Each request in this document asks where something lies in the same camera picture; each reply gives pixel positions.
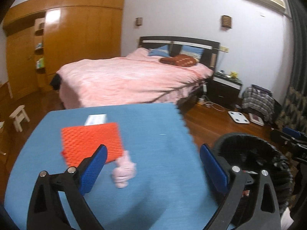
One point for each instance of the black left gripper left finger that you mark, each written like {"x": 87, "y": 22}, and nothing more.
{"x": 45, "y": 208}

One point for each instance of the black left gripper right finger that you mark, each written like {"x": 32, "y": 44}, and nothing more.
{"x": 262, "y": 211}

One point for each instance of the pink knotted cloth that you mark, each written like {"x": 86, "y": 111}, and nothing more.
{"x": 124, "y": 171}

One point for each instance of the black round trash bin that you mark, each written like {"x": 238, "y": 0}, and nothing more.
{"x": 251, "y": 153}

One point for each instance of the dark patterned curtain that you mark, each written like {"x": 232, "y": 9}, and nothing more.
{"x": 293, "y": 114}

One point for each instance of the white red floor book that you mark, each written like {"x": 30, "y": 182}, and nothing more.
{"x": 256, "y": 119}

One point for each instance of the plaid cloth on chair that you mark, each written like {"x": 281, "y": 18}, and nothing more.
{"x": 260, "y": 100}

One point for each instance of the white bathroom scale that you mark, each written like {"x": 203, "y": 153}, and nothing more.
{"x": 238, "y": 117}

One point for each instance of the black bedside cabinet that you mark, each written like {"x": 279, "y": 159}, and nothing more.
{"x": 224, "y": 90}

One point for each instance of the yellow plush toy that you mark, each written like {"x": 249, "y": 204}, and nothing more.
{"x": 233, "y": 75}

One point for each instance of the blue felt table mat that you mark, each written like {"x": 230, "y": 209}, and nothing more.
{"x": 170, "y": 189}

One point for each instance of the small white wooden stool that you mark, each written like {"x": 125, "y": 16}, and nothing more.
{"x": 18, "y": 115}

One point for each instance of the small white box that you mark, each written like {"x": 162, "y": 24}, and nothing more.
{"x": 96, "y": 119}

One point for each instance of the right blue pillow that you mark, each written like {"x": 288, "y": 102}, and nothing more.
{"x": 194, "y": 52}

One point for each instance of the blue pillow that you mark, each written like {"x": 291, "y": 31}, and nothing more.
{"x": 194, "y": 52}
{"x": 162, "y": 51}

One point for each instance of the brown polka dot pillow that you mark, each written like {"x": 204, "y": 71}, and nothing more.
{"x": 179, "y": 60}

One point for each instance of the left blue pillow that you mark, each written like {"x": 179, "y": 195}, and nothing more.
{"x": 162, "y": 51}

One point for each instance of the pink bed quilt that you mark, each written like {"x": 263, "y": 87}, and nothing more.
{"x": 135, "y": 78}

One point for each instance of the wooden wardrobe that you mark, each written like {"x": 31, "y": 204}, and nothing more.
{"x": 44, "y": 35}

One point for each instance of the wall power socket strip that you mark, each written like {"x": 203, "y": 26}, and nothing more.
{"x": 224, "y": 49}

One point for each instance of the dark wooden bed frame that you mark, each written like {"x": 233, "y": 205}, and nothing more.
{"x": 205, "y": 51}

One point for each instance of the right wall lamp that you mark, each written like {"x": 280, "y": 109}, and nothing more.
{"x": 226, "y": 22}

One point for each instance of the wall lamp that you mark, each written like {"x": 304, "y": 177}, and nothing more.
{"x": 139, "y": 21}
{"x": 226, "y": 22}

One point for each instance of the left wall lamp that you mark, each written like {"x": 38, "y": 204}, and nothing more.
{"x": 139, "y": 21}

